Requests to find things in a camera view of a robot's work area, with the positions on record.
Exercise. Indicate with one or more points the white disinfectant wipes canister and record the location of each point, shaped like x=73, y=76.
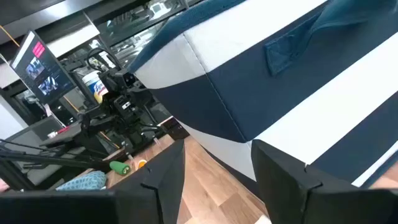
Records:
x=93, y=84

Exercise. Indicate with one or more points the dark computer monitor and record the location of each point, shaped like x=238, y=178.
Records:
x=40, y=68

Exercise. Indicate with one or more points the green bandage roll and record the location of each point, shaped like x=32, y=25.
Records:
x=118, y=167

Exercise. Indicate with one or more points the teal patterned gown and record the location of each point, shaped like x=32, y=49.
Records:
x=84, y=182

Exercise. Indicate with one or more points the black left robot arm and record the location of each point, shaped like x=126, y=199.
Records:
x=121, y=109

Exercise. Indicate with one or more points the black aluminium table frame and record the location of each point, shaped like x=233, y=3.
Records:
x=46, y=157

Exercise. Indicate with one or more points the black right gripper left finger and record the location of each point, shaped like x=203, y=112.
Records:
x=149, y=199

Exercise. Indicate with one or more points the navy white striped fabric basket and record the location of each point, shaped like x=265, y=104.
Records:
x=264, y=93

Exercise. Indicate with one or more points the amber pill bottle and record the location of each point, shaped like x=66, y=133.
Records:
x=142, y=163

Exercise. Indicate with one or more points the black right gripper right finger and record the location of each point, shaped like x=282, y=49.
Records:
x=295, y=199

